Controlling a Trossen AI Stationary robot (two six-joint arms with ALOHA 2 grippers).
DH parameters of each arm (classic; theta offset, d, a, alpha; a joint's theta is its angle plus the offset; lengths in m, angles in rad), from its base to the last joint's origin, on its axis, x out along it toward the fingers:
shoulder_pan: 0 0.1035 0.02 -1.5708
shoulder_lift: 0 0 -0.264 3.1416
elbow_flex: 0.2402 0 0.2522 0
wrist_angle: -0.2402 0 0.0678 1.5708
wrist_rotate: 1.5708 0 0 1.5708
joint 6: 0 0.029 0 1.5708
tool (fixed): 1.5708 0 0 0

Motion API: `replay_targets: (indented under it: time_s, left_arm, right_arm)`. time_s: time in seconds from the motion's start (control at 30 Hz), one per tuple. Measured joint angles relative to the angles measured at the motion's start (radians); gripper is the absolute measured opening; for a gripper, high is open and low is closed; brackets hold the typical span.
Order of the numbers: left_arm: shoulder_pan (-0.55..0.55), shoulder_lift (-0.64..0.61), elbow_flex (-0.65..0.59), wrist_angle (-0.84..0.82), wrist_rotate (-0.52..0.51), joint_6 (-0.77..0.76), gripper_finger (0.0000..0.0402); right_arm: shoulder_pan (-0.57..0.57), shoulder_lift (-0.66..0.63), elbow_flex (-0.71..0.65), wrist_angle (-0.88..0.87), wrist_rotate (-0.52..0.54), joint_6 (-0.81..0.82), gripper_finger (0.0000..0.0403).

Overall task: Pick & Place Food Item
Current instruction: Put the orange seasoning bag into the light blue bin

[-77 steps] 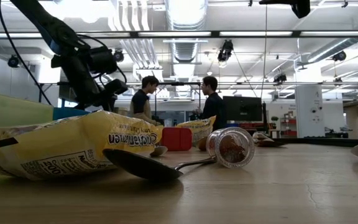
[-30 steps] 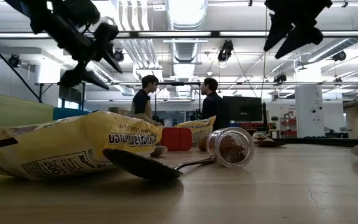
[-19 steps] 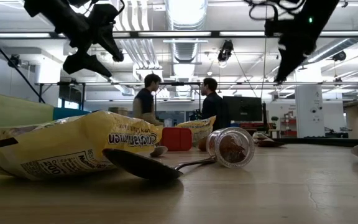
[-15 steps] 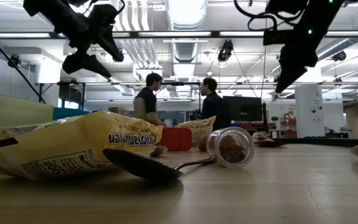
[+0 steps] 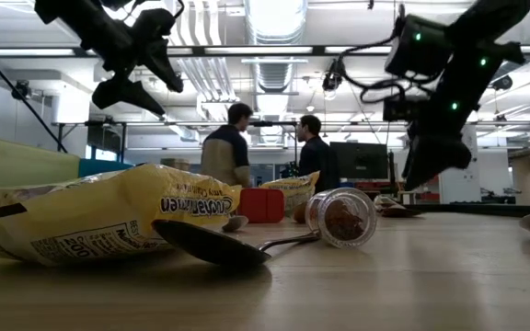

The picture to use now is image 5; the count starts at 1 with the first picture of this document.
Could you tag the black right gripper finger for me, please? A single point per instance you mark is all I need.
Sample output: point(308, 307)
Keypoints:
point(417, 177)

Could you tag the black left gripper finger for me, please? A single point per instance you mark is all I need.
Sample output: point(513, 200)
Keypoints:
point(161, 62)
point(118, 96)

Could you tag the brown snack wrapper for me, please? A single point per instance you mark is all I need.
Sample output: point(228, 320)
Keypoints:
point(391, 207)

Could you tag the small glass spice jar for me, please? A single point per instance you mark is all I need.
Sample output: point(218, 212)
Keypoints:
point(343, 218)

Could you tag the yellow Maruchan ramen bag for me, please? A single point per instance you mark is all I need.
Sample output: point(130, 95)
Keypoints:
point(85, 207)
point(295, 190)

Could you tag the light translucent plastic bin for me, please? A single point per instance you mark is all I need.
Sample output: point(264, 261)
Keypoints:
point(16, 165)

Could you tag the black background robot arm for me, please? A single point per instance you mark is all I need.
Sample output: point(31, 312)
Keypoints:
point(290, 170)

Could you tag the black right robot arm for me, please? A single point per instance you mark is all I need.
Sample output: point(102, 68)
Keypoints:
point(467, 78)

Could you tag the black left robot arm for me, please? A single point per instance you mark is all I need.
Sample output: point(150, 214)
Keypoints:
point(85, 27)

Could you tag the white column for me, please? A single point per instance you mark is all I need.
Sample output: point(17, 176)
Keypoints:
point(465, 188)

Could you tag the black monitor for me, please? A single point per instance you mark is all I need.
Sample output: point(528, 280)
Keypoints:
point(359, 161)

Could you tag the blue plastic bin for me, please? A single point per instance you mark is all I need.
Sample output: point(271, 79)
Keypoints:
point(104, 167)

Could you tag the cardboard box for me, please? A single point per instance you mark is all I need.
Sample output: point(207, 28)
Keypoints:
point(175, 164)

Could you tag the person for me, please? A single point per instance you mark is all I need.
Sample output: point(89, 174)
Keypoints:
point(223, 156)
point(315, 158)

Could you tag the overhead light bar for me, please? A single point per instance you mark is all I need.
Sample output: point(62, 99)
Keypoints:
point(318, 49)

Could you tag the smoked paprika tin red lid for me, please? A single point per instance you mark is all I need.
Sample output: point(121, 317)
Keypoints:
point(260, 204)

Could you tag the black ceiling-mounted camera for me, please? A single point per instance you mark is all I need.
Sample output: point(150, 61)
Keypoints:
point(178, 87)
point(336, 69)
point(504, 83)
point(20, 91)

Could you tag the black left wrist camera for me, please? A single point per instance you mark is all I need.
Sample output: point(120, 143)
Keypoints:
point(154, 25)

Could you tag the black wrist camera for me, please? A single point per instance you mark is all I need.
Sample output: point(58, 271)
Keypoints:
point(154, 25)
point(403, 110)

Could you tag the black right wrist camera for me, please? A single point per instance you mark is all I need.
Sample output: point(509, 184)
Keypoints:
point(403, 110)

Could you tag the silver ventilation duct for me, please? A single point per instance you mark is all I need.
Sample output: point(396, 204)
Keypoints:
point(274, 73)

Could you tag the black gantry frame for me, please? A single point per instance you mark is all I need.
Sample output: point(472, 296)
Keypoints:
point(265, 123)

